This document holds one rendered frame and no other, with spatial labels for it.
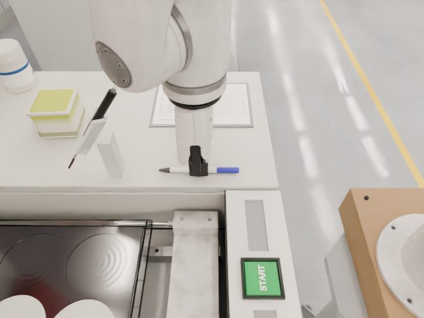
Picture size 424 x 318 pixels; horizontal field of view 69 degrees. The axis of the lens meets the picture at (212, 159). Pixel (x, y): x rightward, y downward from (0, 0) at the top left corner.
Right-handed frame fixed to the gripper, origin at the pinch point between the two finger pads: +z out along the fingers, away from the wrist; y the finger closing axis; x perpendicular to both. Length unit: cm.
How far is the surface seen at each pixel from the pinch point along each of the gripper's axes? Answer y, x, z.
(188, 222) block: 6.8, -1.9, 7.9
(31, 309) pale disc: 20.9, -24.4, 8.6
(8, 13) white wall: -268, -196, 91
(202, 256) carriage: 11.8, 0.7, 10.8
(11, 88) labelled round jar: -22.1, -41.8, 0.4
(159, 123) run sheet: -12.0, -8.2, 1.8
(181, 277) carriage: 15.4, -2.8, 10.8
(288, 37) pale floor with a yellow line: -234, 71, 98
